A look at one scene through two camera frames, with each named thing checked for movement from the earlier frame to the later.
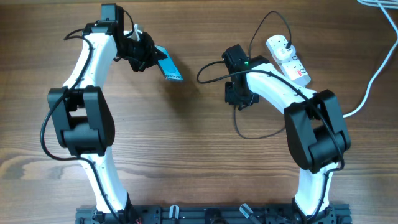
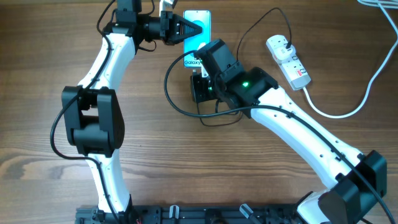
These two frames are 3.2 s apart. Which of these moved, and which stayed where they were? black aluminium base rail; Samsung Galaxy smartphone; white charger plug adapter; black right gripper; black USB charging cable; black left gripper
Moved: black USB charging cable; Samsung Galaxy smartphone; black right gripper; black left gripper
Stayed: black aluminium base rail; white charger plug adapter
